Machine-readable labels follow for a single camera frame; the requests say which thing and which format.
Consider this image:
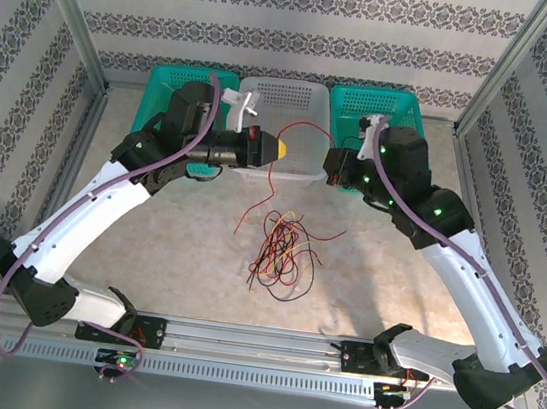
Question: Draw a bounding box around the small controller circuit board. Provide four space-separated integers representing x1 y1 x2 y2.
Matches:
94 346 142 370
372 380 418 402

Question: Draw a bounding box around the aluminium table side rail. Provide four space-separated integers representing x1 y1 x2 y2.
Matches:
426 129 533 350
14 77 113 305

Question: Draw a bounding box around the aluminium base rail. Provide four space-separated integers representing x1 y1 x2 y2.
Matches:
0 292 462 391

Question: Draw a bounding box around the slotted metal cable duct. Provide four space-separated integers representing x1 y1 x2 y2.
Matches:
0 332 380 406

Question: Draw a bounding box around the aluminium frame post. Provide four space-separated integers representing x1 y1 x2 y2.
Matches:
9 0 125 96
452 0 547 149

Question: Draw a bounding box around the teal plastic basket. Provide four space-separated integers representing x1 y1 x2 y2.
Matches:
126 60 244 181
316 81 444 204

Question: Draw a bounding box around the thin red wire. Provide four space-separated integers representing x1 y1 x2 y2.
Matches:
241 221 302 297
232 114 338 246
254 207 307 269
265 221 348 309

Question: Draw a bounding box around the white plastic basket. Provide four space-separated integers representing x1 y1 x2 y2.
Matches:
225 72 344 193

